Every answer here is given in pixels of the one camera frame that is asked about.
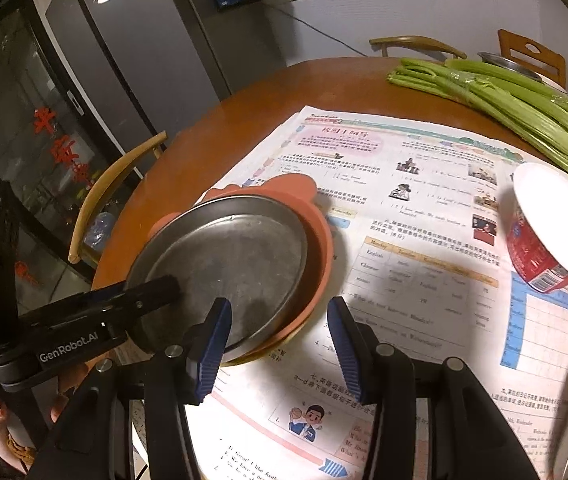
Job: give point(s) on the curved-back wooden chair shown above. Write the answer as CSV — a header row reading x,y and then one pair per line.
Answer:
x,y
109,170

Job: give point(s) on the round metal plate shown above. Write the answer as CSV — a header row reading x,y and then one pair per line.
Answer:
x,y
244,260

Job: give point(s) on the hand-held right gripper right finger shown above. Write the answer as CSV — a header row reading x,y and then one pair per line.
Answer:
x,y
346,350

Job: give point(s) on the glass door with red decals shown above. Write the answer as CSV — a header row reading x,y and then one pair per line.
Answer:
x,y
14,135

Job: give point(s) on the red instant noodle bowl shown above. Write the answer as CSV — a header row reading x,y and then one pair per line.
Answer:
x,y
529,250

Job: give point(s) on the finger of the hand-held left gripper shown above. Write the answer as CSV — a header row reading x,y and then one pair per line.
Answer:
x,y
134,297

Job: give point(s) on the printed newspaper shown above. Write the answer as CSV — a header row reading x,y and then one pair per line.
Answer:
x,y
414,220

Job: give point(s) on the wooden chair with cutout back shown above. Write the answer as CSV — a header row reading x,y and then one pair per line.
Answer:
x,y
509,52

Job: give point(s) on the grey refrigerator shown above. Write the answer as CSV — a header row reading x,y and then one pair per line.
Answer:
x,y
129,60

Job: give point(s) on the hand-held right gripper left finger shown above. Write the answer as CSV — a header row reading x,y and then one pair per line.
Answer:
x,y
211,355

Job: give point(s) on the celery bunch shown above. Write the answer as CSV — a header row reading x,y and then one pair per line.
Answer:
x,y
514,105

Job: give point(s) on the shallow metal dish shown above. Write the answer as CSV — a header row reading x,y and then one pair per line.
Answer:
x,y
509,65

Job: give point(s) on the curved wooden chair back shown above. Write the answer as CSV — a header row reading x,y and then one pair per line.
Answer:
x,y
414,42

